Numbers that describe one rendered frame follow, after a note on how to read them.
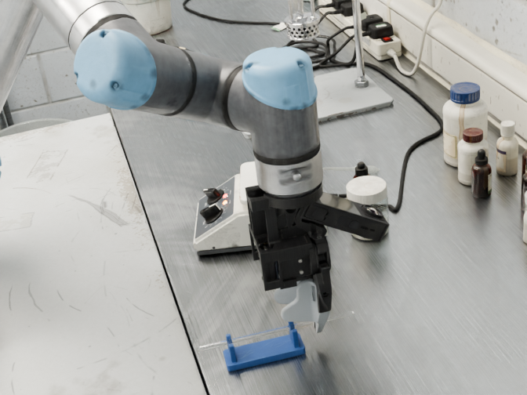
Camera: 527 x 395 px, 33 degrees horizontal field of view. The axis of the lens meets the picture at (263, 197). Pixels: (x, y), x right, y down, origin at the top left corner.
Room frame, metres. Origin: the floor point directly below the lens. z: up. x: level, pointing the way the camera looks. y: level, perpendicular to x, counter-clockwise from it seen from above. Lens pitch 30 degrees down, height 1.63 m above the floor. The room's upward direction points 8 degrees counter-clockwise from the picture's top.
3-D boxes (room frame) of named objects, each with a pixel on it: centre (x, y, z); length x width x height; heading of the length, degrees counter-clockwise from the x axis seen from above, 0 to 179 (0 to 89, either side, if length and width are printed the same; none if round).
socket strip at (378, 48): (2.00, -0.27, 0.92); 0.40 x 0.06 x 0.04; 12
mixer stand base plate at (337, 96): (1.64, -0.11, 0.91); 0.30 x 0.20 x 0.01; 102
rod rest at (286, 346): (0.88, 0.03, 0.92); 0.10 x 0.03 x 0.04; 98
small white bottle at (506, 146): (1.26, -0.40, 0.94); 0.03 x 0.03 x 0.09
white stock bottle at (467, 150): (1.25, -0.34, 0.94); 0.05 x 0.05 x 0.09
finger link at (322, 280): (0.87, -0.05, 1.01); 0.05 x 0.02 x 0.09; 8
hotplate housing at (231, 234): (1.18, 0.00, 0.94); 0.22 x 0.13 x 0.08; 86
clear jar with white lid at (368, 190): (1.13, -0.15, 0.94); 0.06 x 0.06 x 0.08
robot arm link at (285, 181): (0.89, -0.03, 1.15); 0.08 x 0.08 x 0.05
